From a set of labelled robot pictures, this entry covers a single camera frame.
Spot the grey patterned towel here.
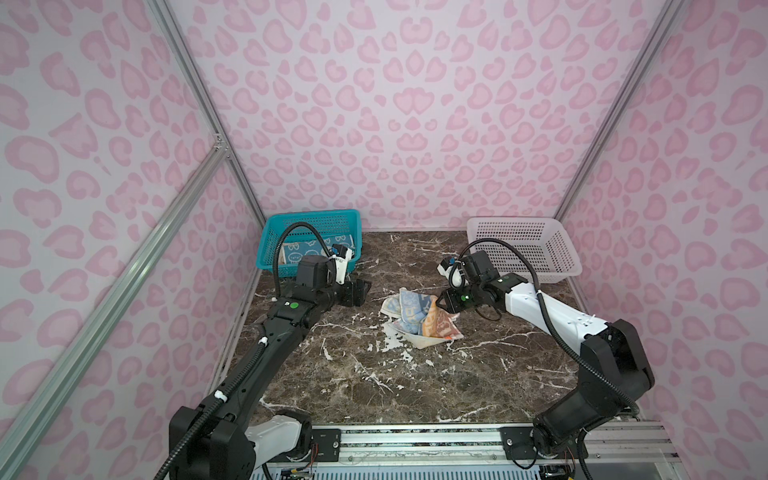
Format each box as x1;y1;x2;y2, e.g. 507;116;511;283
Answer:
380;288;464;349

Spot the teal bunny towel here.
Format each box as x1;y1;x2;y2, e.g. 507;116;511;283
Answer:
278;234;355;265

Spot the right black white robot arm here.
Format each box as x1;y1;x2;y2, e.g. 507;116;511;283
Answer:
437;250;655;457

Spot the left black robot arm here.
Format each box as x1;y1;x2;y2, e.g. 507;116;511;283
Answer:
155;255;372;479

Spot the teal plastic basket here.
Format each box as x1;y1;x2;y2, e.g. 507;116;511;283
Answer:
256;209;363;278

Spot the white plastic basket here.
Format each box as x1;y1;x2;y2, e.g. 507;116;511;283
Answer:
467;217;583;284

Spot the left black corrugated cable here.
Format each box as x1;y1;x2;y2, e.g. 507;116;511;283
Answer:
152;221;334;480

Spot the black corrugated cable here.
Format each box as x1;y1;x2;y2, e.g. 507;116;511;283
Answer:
152;221;334;480
458;238;640;415

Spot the right black corrugated cable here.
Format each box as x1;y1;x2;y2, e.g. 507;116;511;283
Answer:
458;238;640;415

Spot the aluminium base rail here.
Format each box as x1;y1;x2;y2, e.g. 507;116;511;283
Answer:
160;422;691;480

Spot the right corner aluminium post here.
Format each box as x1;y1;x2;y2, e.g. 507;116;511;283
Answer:
554;0;689;223

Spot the corner aluminium post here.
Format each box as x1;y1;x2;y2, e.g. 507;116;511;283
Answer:
146;0;266;227
554;0;689;223

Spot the left corner aluminium post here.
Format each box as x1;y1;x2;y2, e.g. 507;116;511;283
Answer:
146;0;266;227

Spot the diagonal aluminium frame bar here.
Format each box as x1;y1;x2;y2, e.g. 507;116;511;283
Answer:
1;146;229;479

